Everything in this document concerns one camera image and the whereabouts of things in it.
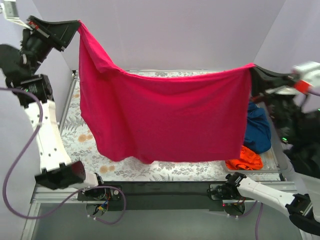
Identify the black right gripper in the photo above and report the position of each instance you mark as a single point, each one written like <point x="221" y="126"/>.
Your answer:
<point x="271" y="83"/>

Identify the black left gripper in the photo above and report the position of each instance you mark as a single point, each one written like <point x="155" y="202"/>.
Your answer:
<point x="46" y="33"/>

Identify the pink t-shirt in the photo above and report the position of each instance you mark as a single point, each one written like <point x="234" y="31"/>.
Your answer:
<point x="197" y="118"/>

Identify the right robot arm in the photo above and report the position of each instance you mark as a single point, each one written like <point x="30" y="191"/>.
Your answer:
<point x="294" y="127"/>

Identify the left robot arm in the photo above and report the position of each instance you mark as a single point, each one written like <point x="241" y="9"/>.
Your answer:
<point x="35" y="95"/>

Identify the blue t-shirt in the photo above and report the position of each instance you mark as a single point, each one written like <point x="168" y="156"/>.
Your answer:
<point x="258" y="134"/>

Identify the orange t-shirt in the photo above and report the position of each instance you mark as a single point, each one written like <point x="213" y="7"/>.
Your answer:
<point x="248" y="160"/>

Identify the clear plastic bin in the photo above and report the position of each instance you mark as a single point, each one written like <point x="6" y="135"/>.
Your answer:
<point x="273" y="159"/>

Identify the floral patterned table mat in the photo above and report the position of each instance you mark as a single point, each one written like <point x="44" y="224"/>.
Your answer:
<point x="81" y="146"/>

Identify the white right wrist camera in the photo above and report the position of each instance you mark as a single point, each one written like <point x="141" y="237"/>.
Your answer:
<point x="306" y="76"/>

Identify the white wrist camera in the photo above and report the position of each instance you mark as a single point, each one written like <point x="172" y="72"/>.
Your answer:
<point x="306" y="76"/>
<point x="10" y="12"/>

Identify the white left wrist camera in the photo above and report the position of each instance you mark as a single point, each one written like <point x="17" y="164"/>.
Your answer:
<point x="10" y="12"/>

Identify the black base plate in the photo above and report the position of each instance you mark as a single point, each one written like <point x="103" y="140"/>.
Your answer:
<point x="183" y="202"/>

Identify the aluminium front rail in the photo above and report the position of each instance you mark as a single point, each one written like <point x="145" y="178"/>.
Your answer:
<point x="45" y="195"/>

